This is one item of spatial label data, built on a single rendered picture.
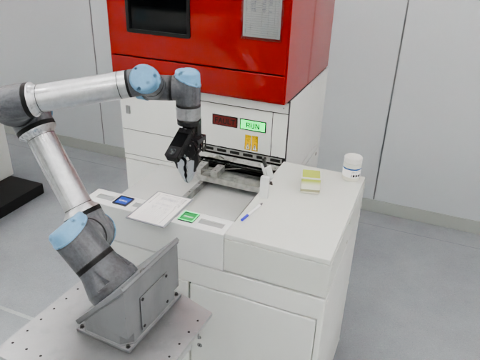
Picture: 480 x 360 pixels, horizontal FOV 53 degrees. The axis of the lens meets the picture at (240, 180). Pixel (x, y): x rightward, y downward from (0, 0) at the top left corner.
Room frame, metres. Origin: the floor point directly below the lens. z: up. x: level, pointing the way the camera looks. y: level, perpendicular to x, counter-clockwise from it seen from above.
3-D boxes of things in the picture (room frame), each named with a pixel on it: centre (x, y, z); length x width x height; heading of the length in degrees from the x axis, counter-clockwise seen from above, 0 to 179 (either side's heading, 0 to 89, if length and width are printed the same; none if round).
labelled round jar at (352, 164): (1.74, -0.44, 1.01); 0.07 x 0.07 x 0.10
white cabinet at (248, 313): (1.63, 0.06, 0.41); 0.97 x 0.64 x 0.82; 69
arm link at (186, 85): (1.41, 0.17, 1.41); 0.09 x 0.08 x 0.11; 91
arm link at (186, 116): (1.41, 0.17, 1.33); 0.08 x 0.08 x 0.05
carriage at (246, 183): (1.88, 0.03, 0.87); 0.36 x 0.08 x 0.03; 69
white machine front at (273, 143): (2.04, 0.19, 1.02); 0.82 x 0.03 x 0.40; 69
